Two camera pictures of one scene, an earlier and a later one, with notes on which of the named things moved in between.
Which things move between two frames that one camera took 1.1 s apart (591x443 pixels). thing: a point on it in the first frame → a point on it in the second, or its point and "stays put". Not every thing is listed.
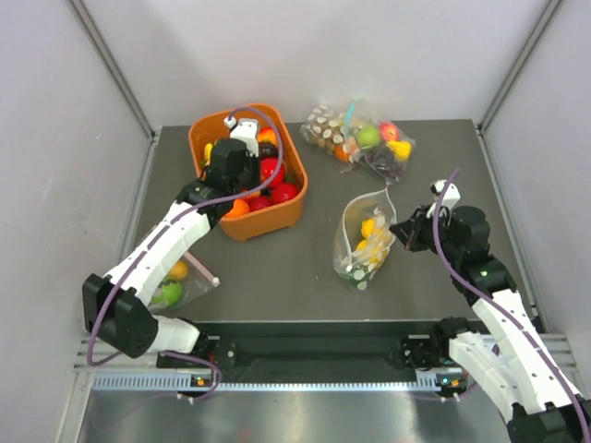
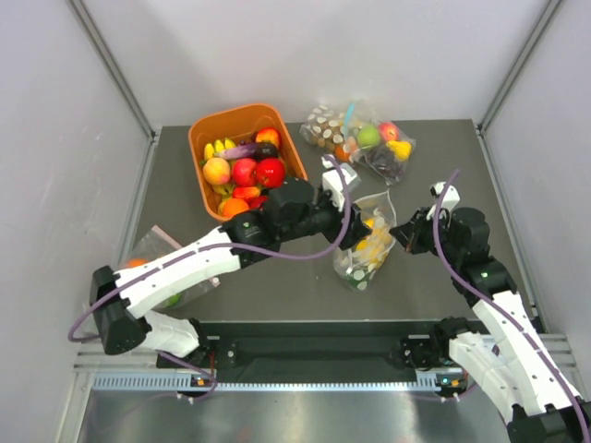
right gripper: (404, 230) stays put
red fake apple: (267, 168) stays put
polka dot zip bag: (364, 239) stays put
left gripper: (255, 162) → (356, 229)
